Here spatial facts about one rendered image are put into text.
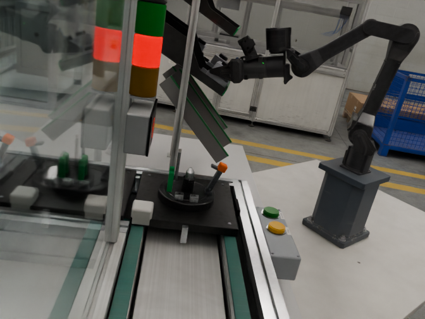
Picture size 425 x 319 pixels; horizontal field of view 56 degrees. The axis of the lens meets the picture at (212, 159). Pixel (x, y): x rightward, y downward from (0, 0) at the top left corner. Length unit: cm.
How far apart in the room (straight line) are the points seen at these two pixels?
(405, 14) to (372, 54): 101
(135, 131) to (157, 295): 31
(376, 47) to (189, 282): 926
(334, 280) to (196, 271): 36
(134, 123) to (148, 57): 11
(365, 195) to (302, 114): 405
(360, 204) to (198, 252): 48
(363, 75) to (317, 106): 482
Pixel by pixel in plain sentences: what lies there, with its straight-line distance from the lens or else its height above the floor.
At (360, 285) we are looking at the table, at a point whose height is 86.
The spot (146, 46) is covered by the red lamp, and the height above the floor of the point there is 134.
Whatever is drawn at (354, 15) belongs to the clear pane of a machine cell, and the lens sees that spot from 508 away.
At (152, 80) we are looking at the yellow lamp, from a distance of 69.
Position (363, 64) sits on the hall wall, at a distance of 985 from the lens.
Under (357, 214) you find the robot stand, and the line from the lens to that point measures 117.
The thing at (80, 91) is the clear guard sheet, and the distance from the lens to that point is 39.
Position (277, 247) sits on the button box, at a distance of 90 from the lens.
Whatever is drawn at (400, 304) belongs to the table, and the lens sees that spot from 107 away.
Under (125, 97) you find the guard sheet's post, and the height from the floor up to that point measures 125.
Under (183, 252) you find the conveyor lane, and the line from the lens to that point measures 89.
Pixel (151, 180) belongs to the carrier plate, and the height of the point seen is 97.
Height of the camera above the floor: 143
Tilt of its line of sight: 22 degrees down
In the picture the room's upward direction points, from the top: 10 degrees clockwise
